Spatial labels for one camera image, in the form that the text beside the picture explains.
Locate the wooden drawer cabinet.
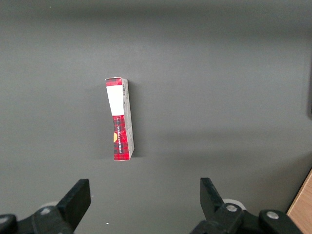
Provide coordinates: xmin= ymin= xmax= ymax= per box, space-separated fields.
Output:
xmin=286 ymin=167 xmax=312 ymax=234

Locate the red plaid carton box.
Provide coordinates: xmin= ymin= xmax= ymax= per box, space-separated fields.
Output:
xmin=105 ymin=77 xmax=135 ymax=162

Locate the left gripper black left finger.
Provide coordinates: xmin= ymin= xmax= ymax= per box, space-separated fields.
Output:
xmin=0 ymin=178 xmax=92 ymax=234

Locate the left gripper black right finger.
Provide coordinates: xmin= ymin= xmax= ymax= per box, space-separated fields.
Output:
xmin=190 ymin=177 xmax=303 ymax=234

